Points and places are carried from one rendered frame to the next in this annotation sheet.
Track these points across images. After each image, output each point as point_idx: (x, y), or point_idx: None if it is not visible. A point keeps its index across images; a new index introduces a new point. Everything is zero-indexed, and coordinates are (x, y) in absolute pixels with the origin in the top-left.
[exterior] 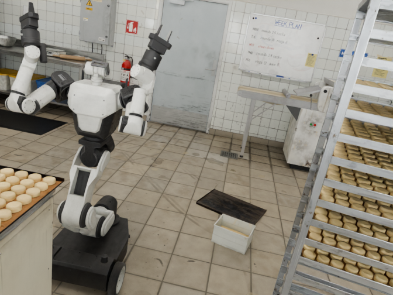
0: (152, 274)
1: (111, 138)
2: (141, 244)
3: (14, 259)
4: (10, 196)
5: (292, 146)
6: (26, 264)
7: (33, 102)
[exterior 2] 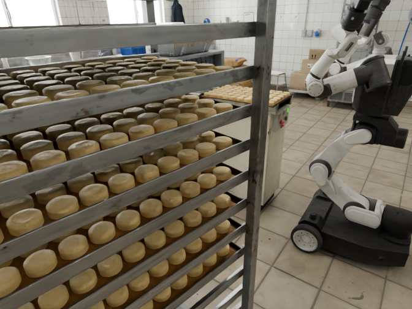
0: (330, 283)
1: (387, 124)
2: (390, 287)
3: (235, 125)
4: (248, 97)
5: None
6: (242, 136)
7: (338, 67)
